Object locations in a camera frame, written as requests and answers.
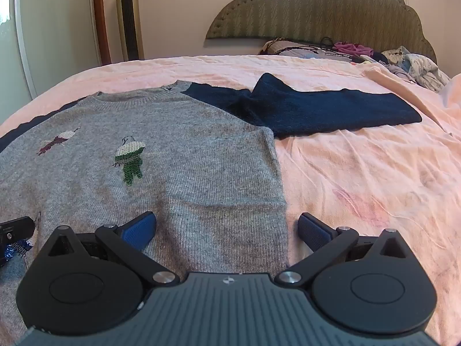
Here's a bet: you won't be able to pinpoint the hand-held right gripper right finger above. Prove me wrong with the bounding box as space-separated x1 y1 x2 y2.
275 213 418 286

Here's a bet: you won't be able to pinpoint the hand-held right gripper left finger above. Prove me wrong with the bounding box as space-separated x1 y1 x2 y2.
38 212 181 287

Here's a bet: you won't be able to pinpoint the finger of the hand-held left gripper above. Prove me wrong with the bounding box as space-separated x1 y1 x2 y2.
0 216 37 247

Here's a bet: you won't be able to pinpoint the grey sweater with navy sleeves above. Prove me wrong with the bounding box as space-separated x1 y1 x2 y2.
0 73 423 346

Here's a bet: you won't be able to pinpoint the white blue patterned clothes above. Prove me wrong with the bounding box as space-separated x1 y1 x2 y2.
381 46 451 93

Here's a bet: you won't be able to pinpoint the pink bed sheet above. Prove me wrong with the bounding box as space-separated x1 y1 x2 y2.
0 55 461 343

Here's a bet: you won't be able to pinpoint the magenta cloth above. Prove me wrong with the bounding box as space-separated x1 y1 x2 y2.
332 41 374 56

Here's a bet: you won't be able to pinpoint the striped beige pillow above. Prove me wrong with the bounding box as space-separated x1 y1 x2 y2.
258 38 325 57

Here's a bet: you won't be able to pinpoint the white flowered wardrobe door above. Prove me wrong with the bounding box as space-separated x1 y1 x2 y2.
0 0 103 99

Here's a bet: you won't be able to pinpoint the gold tower heater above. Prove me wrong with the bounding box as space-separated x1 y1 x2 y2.
114 0 145 61

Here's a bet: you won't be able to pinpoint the olive padded headboard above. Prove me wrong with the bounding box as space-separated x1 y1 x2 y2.
206 0 438 65

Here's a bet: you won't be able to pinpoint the black cable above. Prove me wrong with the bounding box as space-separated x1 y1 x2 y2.
277 37 353 60

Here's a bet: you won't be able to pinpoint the brown wooden door frame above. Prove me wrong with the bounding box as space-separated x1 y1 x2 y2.
91 0 113 66

